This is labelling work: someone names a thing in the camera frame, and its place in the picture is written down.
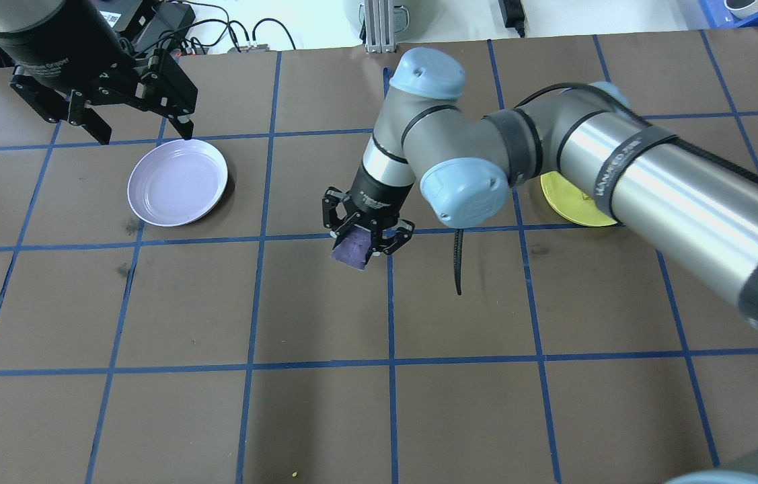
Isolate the purple plate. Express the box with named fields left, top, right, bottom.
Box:
left=126, top=139, right=229, bottom=227

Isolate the purple foam block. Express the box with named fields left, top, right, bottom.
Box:
left=330, top=225, right=374, bottom=271

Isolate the yellow plate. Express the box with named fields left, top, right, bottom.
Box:
left=540, top=170, right=621, bottom=227

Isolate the black charger with cable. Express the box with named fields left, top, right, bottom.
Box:
left=498, top=0, right=527, bottom=38

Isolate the black cable tie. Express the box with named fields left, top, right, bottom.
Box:
left=453, top=229, right=465, bottom=296

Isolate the aluminium profile post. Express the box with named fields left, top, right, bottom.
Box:
left=362, top=0, right=398, bottom=53

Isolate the black power brick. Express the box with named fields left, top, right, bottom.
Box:
left=150, top=0, right=196, bottom=31

